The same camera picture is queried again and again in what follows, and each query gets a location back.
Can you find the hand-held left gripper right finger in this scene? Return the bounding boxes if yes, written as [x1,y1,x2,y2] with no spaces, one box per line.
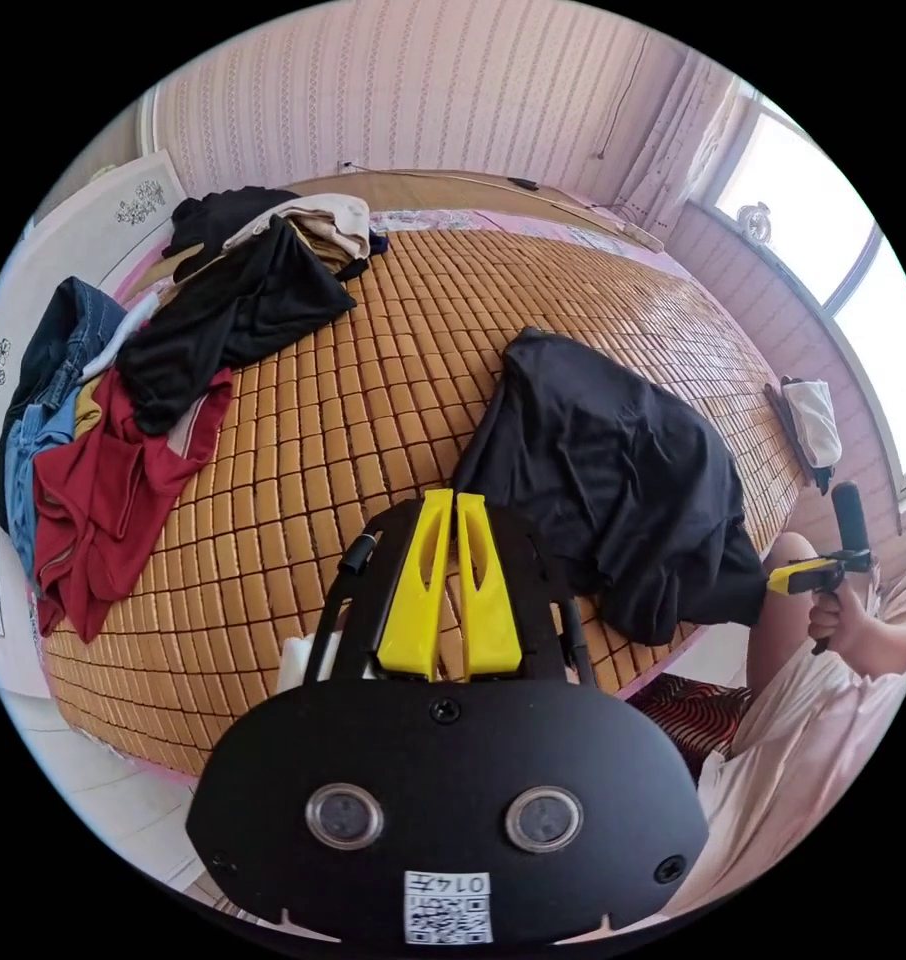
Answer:
[455,491,527,682]

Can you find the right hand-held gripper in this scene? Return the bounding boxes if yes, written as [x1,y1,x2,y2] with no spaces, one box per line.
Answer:
[767,548,874,657]

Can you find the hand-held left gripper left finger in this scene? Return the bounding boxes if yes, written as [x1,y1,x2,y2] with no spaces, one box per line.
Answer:
[375,488,456,682]

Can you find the black long sleeve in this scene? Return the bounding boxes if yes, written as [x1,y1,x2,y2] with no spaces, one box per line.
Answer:
[452,326,771,648]

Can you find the person's right forearm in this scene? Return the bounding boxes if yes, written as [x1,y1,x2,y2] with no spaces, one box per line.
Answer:
[876,592,906,680]

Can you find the person's right hand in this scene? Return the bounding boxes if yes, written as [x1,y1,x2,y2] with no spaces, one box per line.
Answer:
[806,588,895,681]

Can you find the white bag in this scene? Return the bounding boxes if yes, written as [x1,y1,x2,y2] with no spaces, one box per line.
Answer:
[763,376,844,496]

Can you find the person's body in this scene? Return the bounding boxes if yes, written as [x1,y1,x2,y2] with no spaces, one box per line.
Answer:
[656,528,906,922]

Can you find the red black striped cloth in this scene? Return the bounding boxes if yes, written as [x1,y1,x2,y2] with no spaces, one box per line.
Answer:
[627,672,756,783]

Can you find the bed with woven mat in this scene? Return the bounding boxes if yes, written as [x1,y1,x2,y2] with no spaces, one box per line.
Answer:
[36,170,820,781]

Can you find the pile of clothes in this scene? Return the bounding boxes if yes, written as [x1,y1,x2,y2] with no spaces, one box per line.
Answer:
[0,187,391,645]

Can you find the alarm clock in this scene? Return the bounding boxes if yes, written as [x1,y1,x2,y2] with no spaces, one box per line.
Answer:
[736,200,778,246]

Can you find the window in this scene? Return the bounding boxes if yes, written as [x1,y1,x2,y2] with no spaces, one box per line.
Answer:
[711,93,906,498]

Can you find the pink curtain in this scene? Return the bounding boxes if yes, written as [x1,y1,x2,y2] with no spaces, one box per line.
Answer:
[616,50,741,220]

